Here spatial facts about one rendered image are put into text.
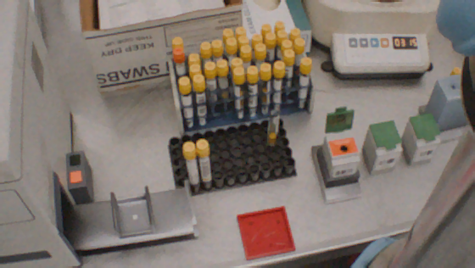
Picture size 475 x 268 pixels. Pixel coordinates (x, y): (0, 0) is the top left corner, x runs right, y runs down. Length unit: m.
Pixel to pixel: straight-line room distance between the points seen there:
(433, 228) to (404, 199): 0.51
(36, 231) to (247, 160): 0.32
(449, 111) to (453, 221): 0.57
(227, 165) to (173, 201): 0.10
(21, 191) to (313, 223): 0.41
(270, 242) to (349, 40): 0.35
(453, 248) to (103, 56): 0.67
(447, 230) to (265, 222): 0.51
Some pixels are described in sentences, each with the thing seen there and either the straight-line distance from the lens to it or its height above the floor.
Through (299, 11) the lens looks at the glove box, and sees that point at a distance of 0.95.
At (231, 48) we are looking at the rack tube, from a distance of 0.84.
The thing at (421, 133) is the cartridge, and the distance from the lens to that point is 0.84.
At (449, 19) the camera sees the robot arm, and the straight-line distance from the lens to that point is 0.20.
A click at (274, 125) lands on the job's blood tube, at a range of 0.79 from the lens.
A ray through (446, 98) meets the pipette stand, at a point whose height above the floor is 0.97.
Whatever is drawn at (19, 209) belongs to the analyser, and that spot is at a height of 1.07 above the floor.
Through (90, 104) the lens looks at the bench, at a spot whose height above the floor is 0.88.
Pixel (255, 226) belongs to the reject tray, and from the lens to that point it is 0.81.
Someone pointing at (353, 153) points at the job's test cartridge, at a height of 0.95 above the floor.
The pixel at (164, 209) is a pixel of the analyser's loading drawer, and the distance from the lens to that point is 0.79.
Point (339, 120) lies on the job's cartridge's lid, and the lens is 0.79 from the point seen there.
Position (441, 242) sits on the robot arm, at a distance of 0.34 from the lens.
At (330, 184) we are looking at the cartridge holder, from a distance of 0.82.
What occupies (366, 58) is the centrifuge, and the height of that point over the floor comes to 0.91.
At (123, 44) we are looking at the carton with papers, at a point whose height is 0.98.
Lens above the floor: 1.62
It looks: 57 degrees down
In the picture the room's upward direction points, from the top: 1 degrees counter-clockwise
